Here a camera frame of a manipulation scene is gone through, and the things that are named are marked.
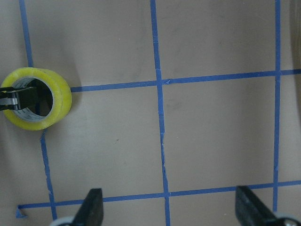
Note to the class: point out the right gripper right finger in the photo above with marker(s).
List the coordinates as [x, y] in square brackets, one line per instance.
[251, 211]

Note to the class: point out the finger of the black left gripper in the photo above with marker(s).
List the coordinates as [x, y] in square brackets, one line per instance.
[18, 98]

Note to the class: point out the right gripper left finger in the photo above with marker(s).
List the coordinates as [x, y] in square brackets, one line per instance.
[91, 212]

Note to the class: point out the yellow tape roll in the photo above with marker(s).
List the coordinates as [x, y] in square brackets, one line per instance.
[54, 93]

